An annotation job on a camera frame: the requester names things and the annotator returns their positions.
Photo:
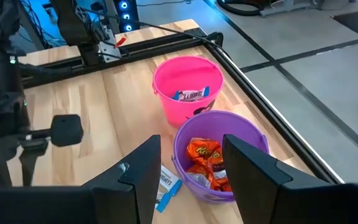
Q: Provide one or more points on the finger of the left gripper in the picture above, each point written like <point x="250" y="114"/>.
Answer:
<point x="31" y="161"/>
<point x="67" y="130"/>

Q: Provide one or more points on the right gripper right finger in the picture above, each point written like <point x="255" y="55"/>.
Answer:
<point x="247" y="174"/>

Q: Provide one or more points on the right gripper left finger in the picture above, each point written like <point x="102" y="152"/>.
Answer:
<point x="145" y="174"/>

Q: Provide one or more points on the orange Reese's candy packet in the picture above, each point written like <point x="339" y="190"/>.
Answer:
<point x="202" y="151"/>
<point x="197" y="178"/>
<point x="219" y="184"/>

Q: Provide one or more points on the blue white Hershey's bar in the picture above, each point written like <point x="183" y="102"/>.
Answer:
<point x="169" y="180"/>
<point x="191" y="95"/>
<point x="163" y="202"/>

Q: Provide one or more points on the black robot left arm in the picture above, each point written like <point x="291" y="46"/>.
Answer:
<point x="73" y="31"/>

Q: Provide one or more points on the purple plastic bucket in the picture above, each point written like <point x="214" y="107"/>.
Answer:
<point x="204" y="124"/>

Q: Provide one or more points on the pink plastic bucket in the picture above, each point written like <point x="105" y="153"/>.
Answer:
<point x="172" y="105"/>

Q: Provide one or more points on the small red tag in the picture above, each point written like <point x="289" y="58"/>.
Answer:
<point x="120" y="41"/>

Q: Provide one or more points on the black computer blue fans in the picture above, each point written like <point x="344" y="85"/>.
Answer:
<point x="126" y="15"/>

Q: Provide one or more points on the black mat orange-striped edge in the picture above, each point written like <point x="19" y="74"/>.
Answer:
<point x="357" y="21"/>

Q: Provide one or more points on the black aluminium frame rail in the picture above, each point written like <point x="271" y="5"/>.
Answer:
<point x="141" y="57"/>
<point x="179" y="39"/>
<point x="275" y="116"/>

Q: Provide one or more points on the silver metal bracket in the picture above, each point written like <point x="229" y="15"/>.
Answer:
<point x="109" y="49"/>

